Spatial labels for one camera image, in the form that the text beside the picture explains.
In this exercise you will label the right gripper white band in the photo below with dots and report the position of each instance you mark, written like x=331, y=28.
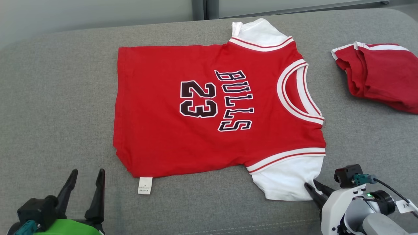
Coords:
x=333, y=212

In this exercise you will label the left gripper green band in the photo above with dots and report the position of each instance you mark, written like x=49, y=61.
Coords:
x=68, y=227

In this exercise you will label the red Bulls jersey white sleeves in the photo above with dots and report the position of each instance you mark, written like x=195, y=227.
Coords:
x=156, y=98

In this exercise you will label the red shorts with white trim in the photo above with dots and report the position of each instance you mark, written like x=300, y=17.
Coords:
x=385, y=78

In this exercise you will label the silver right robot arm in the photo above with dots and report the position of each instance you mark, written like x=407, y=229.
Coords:
x=378, y=225

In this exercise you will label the grey fabric sofa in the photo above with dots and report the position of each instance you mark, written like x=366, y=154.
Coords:
x=65, y=98

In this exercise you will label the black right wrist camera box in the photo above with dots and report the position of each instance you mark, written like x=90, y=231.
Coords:
x=347, y=174

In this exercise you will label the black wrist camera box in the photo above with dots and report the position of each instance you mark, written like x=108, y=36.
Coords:
x=36, y=210
x=347, y=174

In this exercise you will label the teal right camera connector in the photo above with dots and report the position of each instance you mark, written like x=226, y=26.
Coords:
x=362, y=179

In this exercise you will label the teal camera connector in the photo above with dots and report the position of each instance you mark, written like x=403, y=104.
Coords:
x=362, y=179
x=27, y=227

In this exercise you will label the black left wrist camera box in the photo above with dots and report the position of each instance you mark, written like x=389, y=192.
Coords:
x=36, y=210

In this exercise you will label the teal left camera connector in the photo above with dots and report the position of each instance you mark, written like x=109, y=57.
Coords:
x=27, y=227

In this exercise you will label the grey partition post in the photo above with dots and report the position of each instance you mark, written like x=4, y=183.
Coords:
x=212, y=9
x=198, y=9

